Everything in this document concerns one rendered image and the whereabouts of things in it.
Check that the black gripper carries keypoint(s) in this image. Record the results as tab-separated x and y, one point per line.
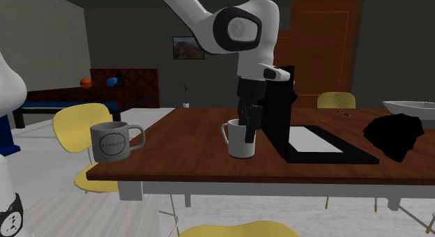
251	90

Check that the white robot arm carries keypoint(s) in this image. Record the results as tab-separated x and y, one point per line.
210	24

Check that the plain white mug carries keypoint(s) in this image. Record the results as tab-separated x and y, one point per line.
238	143

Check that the black open laptop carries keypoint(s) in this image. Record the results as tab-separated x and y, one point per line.
278	107

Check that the small plant in white pot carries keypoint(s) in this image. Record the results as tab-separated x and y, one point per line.
186	101

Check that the brown wooden table, white legs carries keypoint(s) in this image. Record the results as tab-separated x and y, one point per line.
190	151

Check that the yellow pencil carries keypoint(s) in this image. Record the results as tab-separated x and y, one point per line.
329	124

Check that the yellow chair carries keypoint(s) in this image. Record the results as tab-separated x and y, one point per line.
74	127
336	101
238	230

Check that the dark pen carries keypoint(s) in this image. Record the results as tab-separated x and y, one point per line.
344	113

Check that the orange-brown door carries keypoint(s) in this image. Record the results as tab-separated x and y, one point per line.
319	49

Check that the dark red bed, blue mattress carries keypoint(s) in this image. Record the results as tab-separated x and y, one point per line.
132	83

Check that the grey mug with round print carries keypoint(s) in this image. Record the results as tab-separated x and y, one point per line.
110	143

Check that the black crumpled cloth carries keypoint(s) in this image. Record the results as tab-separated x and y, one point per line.
394	134

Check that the white bowl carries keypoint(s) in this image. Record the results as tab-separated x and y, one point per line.
411	109

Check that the blue block-shaped object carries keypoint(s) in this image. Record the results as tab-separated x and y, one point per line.
6	134

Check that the framed landscape wall picture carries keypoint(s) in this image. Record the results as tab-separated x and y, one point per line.
188	48

